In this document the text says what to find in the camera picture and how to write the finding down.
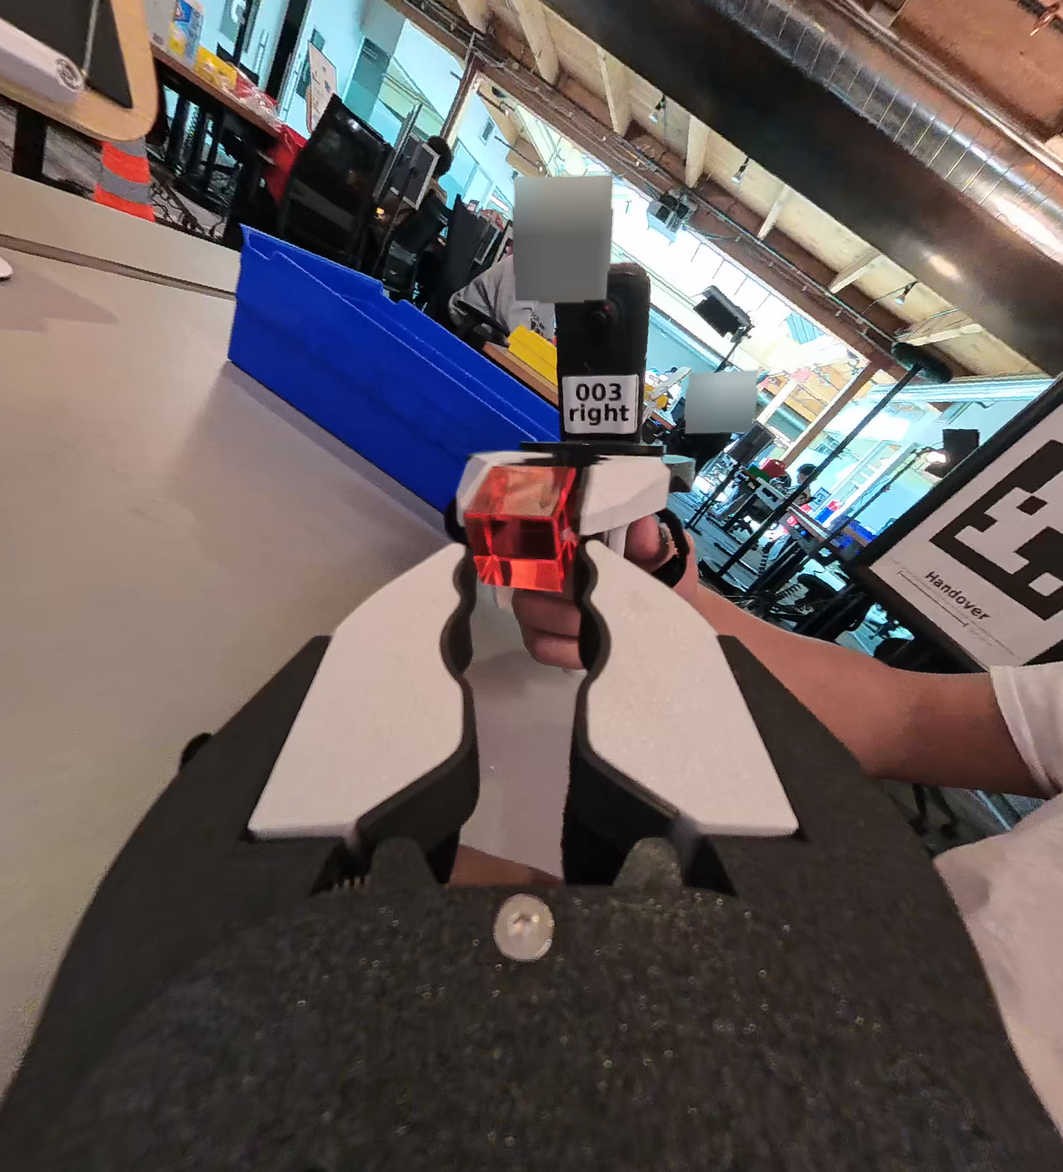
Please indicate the black-framed marker sign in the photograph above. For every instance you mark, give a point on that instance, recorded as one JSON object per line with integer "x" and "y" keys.
{"x": 999, "y": 549}

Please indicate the orange traffic cone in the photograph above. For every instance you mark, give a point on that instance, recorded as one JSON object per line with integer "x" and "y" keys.
{"x": 124, "y": 183}

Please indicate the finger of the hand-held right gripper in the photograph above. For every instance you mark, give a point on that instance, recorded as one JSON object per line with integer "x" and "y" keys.
{"x": 628, "y": 491}
{"x": 476, "y": 481}

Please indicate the red plastic part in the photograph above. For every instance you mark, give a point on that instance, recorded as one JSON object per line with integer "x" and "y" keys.
{"x": 522, "y": 531}

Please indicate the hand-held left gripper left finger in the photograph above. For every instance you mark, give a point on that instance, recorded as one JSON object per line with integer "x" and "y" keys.
{"x": 367, "y": 723}

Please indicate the silver ventilation duct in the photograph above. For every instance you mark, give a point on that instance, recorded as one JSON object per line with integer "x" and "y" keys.
{"x": 953, "y": 146}

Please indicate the blue plastic bin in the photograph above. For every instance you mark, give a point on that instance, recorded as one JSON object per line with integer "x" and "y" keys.
{"x": 330, "y": 357}

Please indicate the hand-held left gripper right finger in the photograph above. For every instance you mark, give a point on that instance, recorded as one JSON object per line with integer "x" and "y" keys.
{"x": 678, "y": 723}

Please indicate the person's right hand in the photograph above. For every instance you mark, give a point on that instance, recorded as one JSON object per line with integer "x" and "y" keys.
{"x": 550, "y": 633}

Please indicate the yellow plastic bin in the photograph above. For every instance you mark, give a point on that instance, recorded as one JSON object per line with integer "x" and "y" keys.
{"x": 532, "y": 353}

